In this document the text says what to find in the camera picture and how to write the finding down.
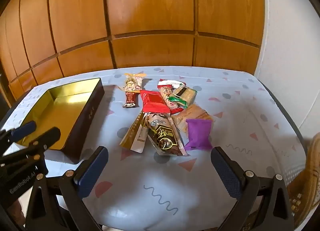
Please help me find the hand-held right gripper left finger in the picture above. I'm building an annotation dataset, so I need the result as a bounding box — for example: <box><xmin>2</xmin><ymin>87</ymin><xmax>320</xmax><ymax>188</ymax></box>
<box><xmin>24</xmin><ymin>146</ymin><xmax>109</xmax><ymax>231</ymax></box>

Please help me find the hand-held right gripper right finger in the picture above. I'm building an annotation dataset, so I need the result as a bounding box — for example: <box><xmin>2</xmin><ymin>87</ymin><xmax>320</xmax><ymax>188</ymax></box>
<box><xmin>211</xmin><ymin>146</ymin><xmax>295</xmax><ymax>231</ymax></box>

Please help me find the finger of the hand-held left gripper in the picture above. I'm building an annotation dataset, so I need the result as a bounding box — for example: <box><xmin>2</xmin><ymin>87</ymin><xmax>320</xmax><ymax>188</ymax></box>
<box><xmin>0</xmin><ymin>120</ymin><xmax>37</xmax><ymax>144</ymax></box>
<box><xmin>0</xmin><ymin>126</ymin><xmax>61</xmax><ymax>158</ymax></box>

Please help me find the gold tin box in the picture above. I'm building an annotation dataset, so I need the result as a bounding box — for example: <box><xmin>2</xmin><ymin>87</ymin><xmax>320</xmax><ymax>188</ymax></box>
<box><xmin>4</xmin><ymin>78</ymin><xmax>105</xmax><ymax>164</ymax></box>

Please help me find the purple snack packet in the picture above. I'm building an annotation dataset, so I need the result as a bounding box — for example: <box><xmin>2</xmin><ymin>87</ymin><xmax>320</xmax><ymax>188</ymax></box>
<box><xmin>184</xmin><ymin>118</ymin><xmax>213</xmax><ymax>150</ymax></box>

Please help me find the gold and white snack packet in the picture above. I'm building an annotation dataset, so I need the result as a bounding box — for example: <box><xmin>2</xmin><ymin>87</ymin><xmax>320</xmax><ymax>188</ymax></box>
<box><xmin>119</xmin><ymin>112</ymin><xmax>148</xmax><ymax>153</ymax></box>

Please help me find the translucent pastry packet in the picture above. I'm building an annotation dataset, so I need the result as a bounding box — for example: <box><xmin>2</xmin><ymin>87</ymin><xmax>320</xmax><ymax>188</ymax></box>
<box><xmin>171</xmin><ymin>104</ymin><xmax>215</xmax><ymax>133</ymax></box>

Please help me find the dark brown snack packet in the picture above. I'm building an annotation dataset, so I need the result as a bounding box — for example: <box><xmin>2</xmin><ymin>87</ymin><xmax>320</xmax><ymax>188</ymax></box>
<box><xmin>144</xmin><ymin>113</ymin><xmax>190</xmax><ymax>157</ymax></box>

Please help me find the red patterned snack packet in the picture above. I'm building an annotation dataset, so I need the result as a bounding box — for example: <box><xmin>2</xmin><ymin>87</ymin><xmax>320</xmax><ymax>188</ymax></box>
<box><xmin>122</xmin><ymin>81</ymin><xmax>142</xmax><ymax>109</ymax></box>

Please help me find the green-edged cracker packet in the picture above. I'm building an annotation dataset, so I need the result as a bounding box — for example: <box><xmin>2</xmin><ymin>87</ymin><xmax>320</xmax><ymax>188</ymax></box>
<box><xmin>168</xmin><ymin>85</ymin><xmax>198</xmax><ymax>109</ymax></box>

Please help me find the plain red snack packet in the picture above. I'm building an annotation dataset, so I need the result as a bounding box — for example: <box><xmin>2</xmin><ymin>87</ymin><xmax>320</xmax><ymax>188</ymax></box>
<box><xmin>139</xmin><ymin>90</ymin><xmax>168</xmax><ymax>114</ymax></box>

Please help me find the long beige red-ended snack packet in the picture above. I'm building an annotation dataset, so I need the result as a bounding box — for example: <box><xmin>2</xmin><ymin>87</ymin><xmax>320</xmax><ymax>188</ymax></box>
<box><xmin>159</xmin><ymin>85</ymin><xmax>184</xmax><ymax>115</ymax></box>

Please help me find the white and red snack packet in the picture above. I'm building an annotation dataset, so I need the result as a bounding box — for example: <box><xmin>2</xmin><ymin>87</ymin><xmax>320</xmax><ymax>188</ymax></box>
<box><xmin>157</xmin><ymin>79</ymin><xmax>187</xmax><ymax>90</ymax></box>

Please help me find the wooden wardrobe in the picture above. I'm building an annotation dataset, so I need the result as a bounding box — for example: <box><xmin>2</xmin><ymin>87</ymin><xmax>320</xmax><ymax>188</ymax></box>
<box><xmin>0</xmin><ymin>0</ymin><xmax>265</xmax><ymax>107</ymax></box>

